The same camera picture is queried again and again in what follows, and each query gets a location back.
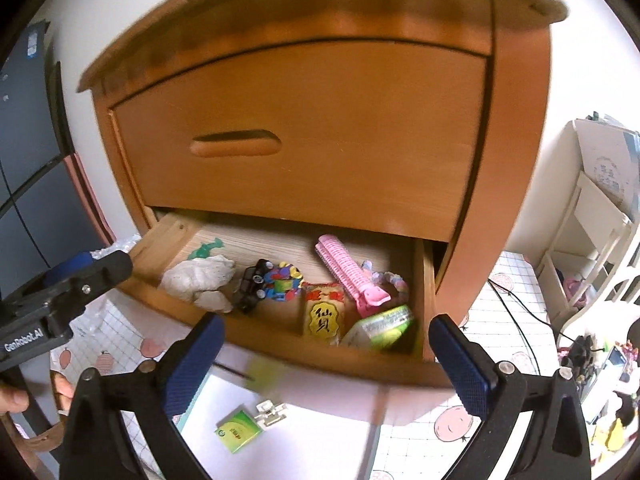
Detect wooden nightstand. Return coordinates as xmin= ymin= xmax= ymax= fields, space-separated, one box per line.
xmin=75 ymin=0 xmax=571 ymax=411

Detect black cable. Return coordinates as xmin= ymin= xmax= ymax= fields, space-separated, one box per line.
xmin=487 ymin=278 xmax=566 ymax=376

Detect white hair claw clip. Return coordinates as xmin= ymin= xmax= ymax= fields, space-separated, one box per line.
xmin=254 ymin=400 xmax=286 ymax=429

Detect pastel rope toy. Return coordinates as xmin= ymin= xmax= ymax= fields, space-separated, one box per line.
xmin=360 ymin=260 xmax=409 ymax=295

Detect cream knitted cloth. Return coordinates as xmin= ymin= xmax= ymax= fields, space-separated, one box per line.
xmin=160 ymin=255 xmax=235 ymax=314

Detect green tissue pack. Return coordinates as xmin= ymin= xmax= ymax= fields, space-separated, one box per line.
xmin=215 ymin=408 xmax=262 ymax=454
xmin=341 ymin=304 xmax=414 ymax=350

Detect lower nightstand drawer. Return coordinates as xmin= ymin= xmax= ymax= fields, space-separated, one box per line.
xmin=120 ymin=210 xmax=450 ymax=388

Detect nightstand drawer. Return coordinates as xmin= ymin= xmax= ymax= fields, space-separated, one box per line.
xmin=120 ymin=210 xmax=450 ymax=388
xmin=113 ymin=41 xmax=487 ymax=242

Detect red snack packet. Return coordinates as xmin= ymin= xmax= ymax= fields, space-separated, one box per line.
xmin=303 ymin=283 xmax=345 ymax=346

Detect left human hand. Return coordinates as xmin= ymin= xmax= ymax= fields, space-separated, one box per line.
xmin=0 ymin=370 xmax=76 ymax=417

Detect clear plastic bag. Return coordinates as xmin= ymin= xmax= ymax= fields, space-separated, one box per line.
xmin=90 ymin=234 xmax=141 ymax=260

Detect upper nightstand drawer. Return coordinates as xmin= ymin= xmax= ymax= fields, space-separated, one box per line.
xmin=113 ymin=41 xmax=487 ymax=242

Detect pink hair roller clip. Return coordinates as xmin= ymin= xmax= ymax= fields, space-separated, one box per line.
xmin=314 ymin=234 xmax=390 ymax=318

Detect cluttered desk items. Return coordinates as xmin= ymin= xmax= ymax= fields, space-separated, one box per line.
xmin=558 ymin=334 xmax=639 ymax=465

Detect white bookshelf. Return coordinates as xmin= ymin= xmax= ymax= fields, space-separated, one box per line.
xmin=536 ymin=113 xmax=639 ymax=339

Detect black small device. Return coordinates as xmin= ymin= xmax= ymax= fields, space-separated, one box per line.
xmin=232 ymin=259 xmax=273 ymax=313

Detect teal dolphin toy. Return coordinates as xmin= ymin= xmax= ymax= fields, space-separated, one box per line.
xmin=186 ymin=237 xmax=224 ymax=260

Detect pomegranate grid bed sheet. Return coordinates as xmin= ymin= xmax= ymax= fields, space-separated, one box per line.
xmin=49 ymin=249 xmax=576 ymax=480

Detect teal shallow tray box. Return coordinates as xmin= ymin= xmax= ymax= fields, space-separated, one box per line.
xmin=179 ymin=358 xmax=385 ymax=479

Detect colorful bead toy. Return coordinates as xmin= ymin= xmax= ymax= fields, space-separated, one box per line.
xmin=264 ymin=262 xmax=304 ymax=302

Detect dark blue headboard panel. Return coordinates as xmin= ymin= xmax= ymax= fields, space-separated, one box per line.
xmin=1 ymin=21 xmax=114 ymax=297

